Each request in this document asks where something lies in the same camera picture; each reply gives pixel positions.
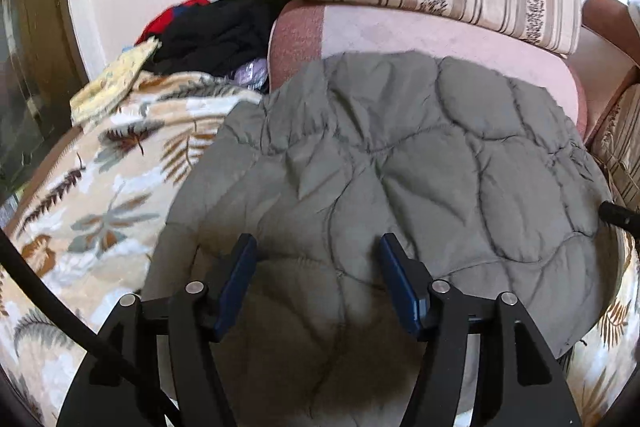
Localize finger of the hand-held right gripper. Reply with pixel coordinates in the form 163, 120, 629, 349
597, 200, 640, 235

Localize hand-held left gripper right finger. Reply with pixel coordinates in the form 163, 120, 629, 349
377, 232, 584, 427

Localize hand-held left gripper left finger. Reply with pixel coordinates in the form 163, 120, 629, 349
54, 233, 258, 427

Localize grey quilted hooded jacket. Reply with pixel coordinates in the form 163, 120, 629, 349
141, 51, 621, 413

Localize black clothes pile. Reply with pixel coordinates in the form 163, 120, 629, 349
150, 0, 293, 80

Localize shiny purple cloth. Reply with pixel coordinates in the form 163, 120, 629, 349
231, 57, 272, 94

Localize yellow patterned cloth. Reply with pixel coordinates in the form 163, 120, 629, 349
69, 38, 163, 126

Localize pink seat cushion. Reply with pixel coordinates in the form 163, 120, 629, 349
267, 0, 640, 142

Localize red garment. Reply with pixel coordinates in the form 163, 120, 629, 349
135, 0, 212, 45

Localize wooden cabinet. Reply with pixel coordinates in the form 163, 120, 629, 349
0, 0, 88, 233

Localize black cable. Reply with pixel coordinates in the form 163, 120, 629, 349
0, 236, 178, 427

